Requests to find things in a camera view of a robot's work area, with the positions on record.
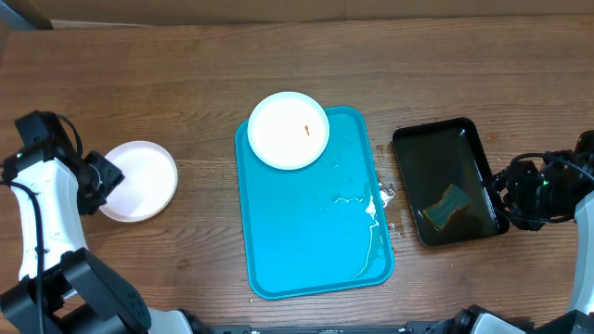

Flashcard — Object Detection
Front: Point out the green yellow sponge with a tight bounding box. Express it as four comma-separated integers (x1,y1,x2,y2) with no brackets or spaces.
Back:
421,184,471,230

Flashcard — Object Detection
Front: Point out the white plate blue rim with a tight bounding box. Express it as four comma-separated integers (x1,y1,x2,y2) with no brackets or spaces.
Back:
247,91,330,170

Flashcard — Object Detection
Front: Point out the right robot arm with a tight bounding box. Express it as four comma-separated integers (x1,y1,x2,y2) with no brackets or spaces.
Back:
473,130,593,333

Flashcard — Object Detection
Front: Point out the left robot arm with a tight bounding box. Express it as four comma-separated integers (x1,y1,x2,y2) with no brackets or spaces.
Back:
1,110,151,333

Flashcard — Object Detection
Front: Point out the black rectangular tray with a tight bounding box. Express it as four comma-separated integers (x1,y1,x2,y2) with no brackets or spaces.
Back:
393,118,510,248

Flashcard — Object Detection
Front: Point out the teal plastic tray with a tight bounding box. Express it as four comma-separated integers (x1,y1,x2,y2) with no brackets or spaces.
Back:
235,106,394,300

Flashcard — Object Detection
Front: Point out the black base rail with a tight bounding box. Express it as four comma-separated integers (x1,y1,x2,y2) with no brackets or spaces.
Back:
181,308,479,334

